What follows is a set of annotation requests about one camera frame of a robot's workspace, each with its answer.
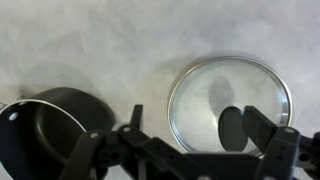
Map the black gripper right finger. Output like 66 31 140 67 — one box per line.
240 105 320 180

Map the black pot with long handle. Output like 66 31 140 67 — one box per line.
0 87 118 180

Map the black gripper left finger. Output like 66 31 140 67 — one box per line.
59 103 214 180

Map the glass lid with black knob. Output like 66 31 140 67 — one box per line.
167 55 294 158

